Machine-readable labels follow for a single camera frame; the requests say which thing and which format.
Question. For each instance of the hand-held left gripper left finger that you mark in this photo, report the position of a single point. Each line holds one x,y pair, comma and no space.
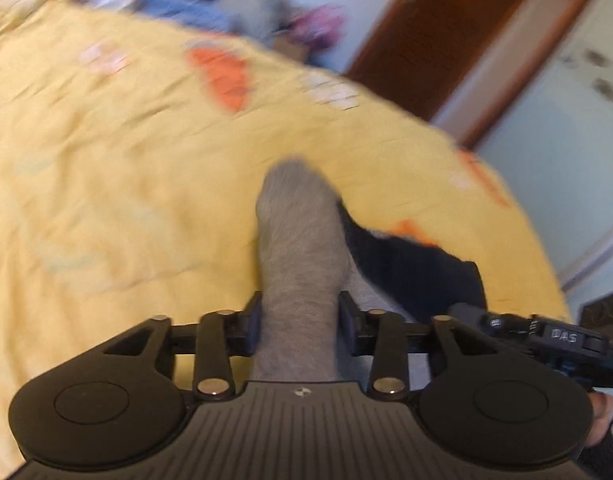
254,325

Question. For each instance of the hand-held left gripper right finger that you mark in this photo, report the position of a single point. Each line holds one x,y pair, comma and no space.
345,325

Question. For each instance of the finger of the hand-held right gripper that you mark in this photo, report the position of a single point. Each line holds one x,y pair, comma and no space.
469,317

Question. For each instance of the navy and grey sweater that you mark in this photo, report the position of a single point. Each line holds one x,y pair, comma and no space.
299,260

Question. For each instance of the person's right forearm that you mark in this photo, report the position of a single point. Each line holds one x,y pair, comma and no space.
608,462

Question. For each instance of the person's right hand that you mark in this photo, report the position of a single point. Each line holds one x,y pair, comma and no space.
601,417

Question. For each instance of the white wardrobe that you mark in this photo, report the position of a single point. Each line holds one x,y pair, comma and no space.
561,160

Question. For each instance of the yellow carrot print blanket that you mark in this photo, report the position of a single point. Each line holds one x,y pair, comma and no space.
111,185

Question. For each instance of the wooden door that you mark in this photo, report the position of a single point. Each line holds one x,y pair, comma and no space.
436,35

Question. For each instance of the pink plastic bag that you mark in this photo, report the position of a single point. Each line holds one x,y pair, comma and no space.
319,25

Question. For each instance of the clear plastic bag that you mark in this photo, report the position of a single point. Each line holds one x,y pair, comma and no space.
259,10

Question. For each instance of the light blue knit sweater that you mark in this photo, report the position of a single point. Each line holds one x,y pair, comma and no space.
186,10

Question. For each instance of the wooden door frame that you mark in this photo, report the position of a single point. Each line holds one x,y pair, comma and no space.
536,55

